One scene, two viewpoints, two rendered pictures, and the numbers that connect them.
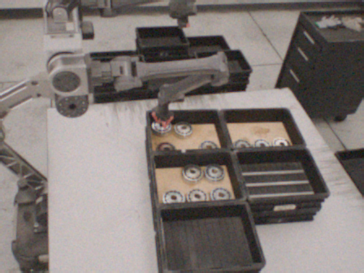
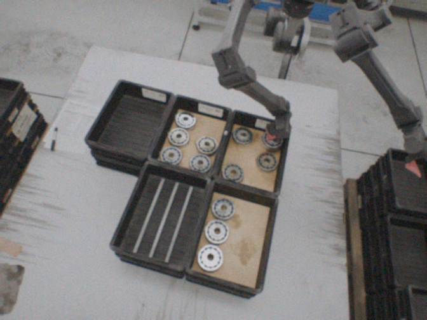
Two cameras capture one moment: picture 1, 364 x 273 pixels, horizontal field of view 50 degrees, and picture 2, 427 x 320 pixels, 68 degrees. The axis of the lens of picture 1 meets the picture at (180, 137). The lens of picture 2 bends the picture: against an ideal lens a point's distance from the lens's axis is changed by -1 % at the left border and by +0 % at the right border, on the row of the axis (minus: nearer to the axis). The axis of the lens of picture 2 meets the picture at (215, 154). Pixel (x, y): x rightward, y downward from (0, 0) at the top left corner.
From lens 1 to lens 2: 1.73 m
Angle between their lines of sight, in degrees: 61
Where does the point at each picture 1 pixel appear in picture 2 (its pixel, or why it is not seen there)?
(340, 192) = not seen: outside the picture
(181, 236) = (152, 117)
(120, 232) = not seen: hidden behind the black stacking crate
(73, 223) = (208, 79)
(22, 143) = (350, 129)
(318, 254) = (88, 239)
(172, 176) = (212, 133)
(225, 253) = (121, 138)
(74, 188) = not seen: hidden behind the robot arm
